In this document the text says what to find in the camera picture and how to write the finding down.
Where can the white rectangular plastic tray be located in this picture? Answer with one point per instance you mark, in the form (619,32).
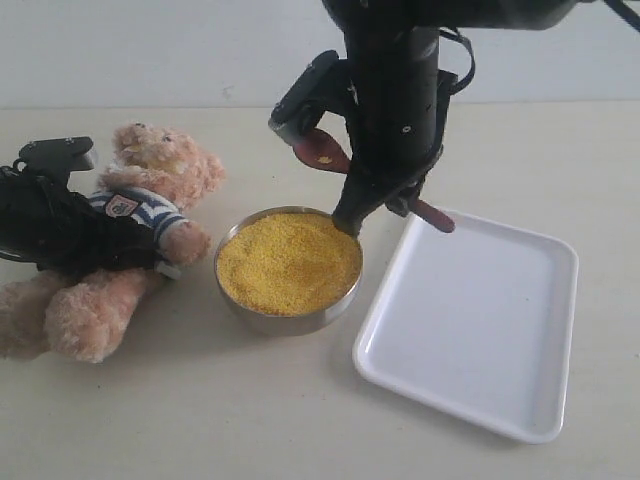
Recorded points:
(476,324)

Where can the dark red wooden spoon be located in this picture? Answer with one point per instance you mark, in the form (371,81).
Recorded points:
(320,151)

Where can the beige teddy bear striped shirt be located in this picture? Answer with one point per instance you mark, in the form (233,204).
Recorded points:
(158,174)

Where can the round metal bowl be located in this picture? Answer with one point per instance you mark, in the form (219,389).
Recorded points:
(273,325)

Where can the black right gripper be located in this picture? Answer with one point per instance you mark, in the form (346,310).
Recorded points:
(394,66)

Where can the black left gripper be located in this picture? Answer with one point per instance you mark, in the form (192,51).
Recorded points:
(45,224)

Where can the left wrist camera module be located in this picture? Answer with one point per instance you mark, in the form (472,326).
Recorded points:
(60,156)

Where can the yellow millet grains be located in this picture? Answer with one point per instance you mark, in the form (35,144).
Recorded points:
(289,264)

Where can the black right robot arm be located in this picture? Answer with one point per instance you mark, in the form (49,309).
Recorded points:
(452,16)

